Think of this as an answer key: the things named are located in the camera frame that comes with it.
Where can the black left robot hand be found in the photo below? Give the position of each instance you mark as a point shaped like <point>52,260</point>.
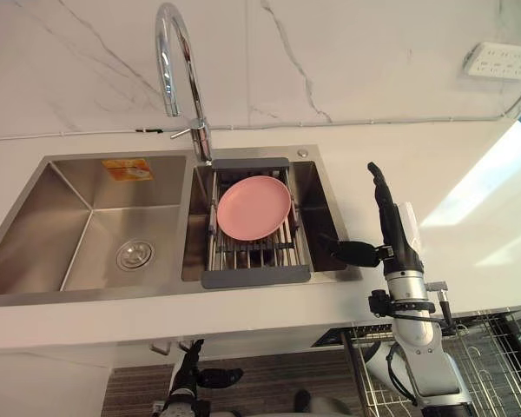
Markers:
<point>186,373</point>

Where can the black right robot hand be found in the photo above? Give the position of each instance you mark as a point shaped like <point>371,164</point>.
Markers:
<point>401,243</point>

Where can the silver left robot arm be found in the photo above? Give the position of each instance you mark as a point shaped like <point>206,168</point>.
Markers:
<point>178,406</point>

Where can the round sink drain strainer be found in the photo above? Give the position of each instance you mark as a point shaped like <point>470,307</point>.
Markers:
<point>134,255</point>

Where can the round steel sink cap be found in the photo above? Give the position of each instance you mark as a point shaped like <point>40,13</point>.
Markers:
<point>302,152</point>

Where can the stainless steel double sink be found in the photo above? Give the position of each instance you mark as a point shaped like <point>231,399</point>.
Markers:
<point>69,217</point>

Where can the orange sink sticker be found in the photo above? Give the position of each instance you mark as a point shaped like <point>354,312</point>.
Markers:
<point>127,168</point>

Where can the white cabinet hook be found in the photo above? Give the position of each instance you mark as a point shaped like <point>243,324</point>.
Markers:
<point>186,346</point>
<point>160,347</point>

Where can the pink plate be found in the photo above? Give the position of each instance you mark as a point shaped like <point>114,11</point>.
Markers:
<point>254,208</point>

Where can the white base cabinet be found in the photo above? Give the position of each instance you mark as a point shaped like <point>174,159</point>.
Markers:
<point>34,386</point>

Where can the white power strip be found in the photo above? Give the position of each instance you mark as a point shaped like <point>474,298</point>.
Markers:
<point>501,61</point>

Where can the chrome gooseneck faucet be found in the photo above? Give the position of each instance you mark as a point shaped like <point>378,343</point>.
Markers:
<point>165,65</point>

